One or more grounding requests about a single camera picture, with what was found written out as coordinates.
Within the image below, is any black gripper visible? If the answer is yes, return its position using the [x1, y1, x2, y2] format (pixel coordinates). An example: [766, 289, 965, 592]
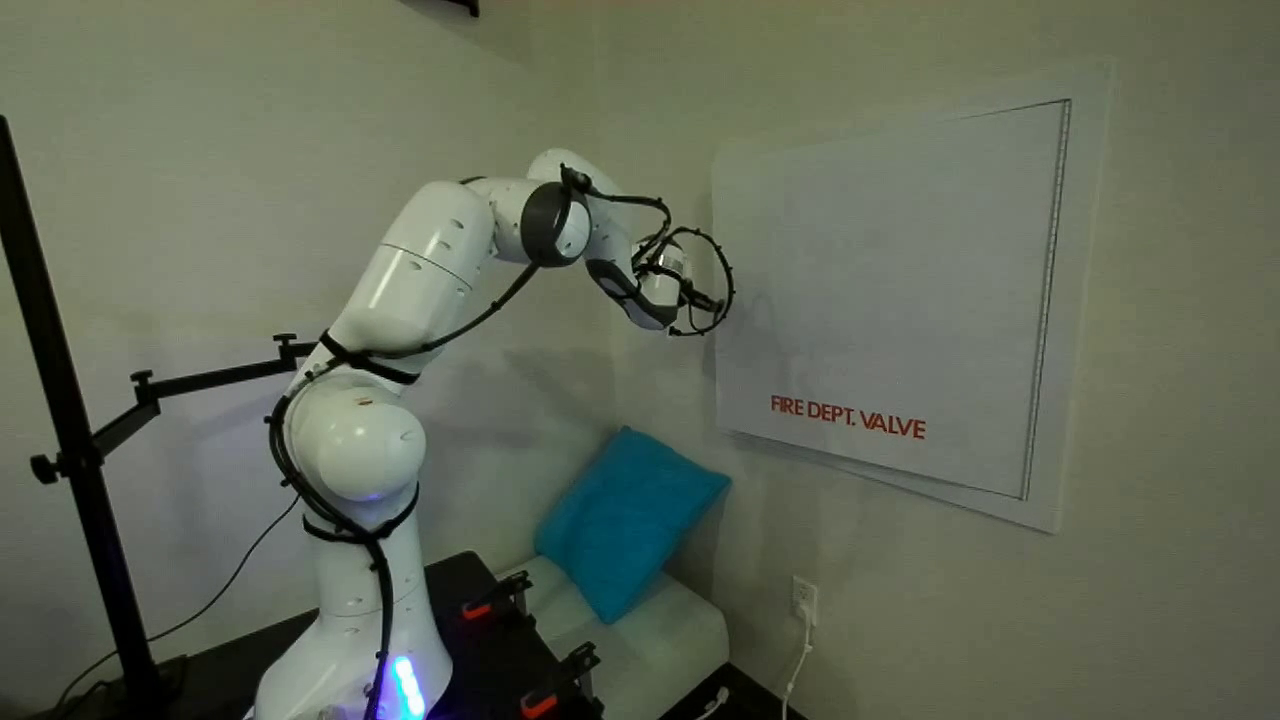
[583, 235, 709, 335]

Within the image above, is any white fire valve locker door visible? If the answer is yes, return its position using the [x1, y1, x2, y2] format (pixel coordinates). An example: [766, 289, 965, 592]
[709, 95, 1077, 504]

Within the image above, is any teal pillow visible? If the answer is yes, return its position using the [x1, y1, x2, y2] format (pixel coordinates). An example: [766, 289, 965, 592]
[534, 426, 737, 630]

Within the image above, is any black case with orange latches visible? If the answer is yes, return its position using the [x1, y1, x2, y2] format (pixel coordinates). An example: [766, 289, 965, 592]
[422, 547, 610, 720]

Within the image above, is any white wall outlet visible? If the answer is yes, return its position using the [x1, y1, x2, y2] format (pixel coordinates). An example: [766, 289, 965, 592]
[790, 571, 823, 633]

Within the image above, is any white plug cable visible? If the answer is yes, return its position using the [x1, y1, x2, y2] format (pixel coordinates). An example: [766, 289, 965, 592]
[776, 620, 822, 720]

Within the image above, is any thin black floor cable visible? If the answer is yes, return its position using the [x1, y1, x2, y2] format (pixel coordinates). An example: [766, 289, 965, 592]
[47, 492, 306, 705]

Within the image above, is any black camera stand pole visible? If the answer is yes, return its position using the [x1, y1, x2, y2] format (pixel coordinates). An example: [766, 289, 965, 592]
[0, 114, 194, 720]

